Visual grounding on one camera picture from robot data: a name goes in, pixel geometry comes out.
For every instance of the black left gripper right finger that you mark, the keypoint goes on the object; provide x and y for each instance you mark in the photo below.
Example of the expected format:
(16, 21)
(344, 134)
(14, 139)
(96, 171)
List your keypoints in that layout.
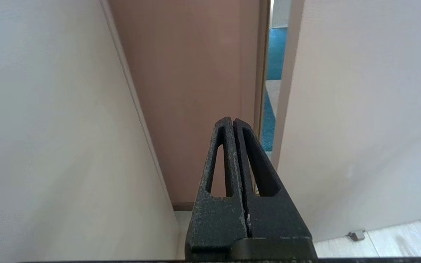
(276, 219)

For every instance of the dark baseboard strip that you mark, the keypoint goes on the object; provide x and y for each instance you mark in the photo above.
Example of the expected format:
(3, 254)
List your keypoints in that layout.
(183, 206)

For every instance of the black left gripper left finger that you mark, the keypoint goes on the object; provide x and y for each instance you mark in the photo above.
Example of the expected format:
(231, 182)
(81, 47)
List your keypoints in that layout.
(214, 219)

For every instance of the grey metal door stopper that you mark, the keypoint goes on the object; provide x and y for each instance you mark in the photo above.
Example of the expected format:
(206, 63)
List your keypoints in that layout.
(356, 235)

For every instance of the cream white door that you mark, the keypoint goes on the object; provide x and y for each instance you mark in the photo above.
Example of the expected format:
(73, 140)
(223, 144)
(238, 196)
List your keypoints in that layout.
(360, 109)

